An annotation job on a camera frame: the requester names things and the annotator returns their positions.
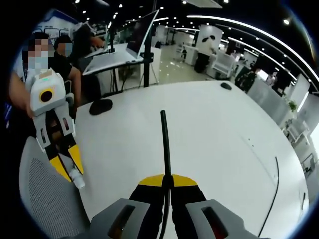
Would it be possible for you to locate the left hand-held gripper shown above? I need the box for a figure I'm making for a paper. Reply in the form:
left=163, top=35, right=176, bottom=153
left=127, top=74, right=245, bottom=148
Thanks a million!
left=29, top=67, right=85, bottom=184

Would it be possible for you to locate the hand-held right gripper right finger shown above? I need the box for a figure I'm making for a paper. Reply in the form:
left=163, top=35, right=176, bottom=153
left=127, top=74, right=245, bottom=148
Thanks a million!
left=170, top=174, right=271, bottom=239

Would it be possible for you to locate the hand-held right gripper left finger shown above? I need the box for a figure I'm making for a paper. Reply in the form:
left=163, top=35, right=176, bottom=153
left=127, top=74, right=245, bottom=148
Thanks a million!
left=91, top=174, right=167, bottom=239

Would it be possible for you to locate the white cable gland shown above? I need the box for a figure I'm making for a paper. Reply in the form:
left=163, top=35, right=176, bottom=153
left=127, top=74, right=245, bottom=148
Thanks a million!
left=69, top=167, right=86, bottom=189

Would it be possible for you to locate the black cable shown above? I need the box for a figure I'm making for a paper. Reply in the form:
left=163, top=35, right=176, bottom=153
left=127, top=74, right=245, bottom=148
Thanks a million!
left=159, top=109, right=174, bottom=239

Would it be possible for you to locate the person's body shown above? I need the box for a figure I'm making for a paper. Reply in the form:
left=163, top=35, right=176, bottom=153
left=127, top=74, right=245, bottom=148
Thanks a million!
left=0, top=32, right=54, bottom=150

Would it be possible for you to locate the white table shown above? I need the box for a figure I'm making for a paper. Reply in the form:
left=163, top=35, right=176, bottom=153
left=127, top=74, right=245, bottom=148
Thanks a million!
left=19, top=80, right=310, bottom=239

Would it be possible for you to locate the grey mesh office chair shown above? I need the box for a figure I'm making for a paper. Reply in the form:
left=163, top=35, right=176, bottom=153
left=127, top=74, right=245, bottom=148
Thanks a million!
left=18, top=136, right=91, bottom=239

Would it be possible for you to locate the white background desk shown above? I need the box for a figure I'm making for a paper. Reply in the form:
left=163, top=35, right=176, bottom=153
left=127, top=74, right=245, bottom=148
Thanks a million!
left=81, top=43, right=145, bottom=97

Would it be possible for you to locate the black tripod stand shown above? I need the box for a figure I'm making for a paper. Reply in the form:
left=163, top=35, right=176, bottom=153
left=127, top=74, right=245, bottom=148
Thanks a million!
left=138, top=9, right=160, bottom=88

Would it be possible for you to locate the monitor on desk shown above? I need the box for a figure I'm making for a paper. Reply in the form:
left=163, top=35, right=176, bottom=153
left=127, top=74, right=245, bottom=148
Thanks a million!
left=125, top=9, right=160, bottom=60

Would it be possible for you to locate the green plant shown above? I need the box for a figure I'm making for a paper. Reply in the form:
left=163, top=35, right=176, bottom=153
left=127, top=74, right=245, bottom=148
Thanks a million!
left=286, top=99, right=299, bottom=113

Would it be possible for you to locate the panda poster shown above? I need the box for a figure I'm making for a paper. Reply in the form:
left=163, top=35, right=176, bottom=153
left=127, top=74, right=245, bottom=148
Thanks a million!
left=196, top=24, right=223, bottom=56

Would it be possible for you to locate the thin black wire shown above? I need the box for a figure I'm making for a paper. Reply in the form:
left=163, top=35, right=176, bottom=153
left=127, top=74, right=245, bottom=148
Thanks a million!
left=258, top=156, right=280, bottom=236

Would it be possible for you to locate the grey partition wall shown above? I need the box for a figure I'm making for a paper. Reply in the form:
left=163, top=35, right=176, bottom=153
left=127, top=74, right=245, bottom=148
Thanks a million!
left=246, top=79, right=298, bottom=126

